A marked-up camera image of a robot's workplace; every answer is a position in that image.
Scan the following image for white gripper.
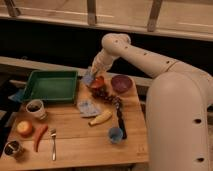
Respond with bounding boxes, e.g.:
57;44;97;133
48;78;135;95
91;50;114;74

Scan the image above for blue sponge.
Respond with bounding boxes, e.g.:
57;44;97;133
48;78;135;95
82;67;96;86

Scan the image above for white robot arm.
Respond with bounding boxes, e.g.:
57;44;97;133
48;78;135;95
92;33;213;171

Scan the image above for red bowl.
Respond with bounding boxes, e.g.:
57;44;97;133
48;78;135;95
88;76;105;89

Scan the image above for purple bowl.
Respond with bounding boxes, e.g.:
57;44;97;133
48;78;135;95
111;75;133;93

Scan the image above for dark red grapes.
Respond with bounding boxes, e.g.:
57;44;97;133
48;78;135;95
92;89;115;103

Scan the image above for blue grey cloth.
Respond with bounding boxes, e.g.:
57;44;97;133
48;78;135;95
77;100;101;118

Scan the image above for yellow corn cob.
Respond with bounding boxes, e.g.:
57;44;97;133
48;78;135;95
89;110;112;126

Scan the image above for green plastic tray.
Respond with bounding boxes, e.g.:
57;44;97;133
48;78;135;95
23;70;78;103

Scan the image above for blue cup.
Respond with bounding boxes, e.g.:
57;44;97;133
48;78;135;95
108;127;123;144

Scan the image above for white mug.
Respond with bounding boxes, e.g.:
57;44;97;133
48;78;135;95
26;99;47;120

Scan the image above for silver fork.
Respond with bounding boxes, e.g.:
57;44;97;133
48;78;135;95
51;129;56;161

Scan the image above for blue object behind tray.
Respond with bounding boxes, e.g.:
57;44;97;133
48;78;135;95
9;89;24;103

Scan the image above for orange carrot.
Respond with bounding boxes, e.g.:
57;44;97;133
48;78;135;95
34;124;48;152

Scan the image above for red apple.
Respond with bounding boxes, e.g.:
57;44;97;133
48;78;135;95
16;121;33;137

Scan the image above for metal can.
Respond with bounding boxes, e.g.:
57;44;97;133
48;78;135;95
4;141;24;158

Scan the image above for black handled ice cream scoop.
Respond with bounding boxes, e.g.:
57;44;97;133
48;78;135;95
114;97;127;139

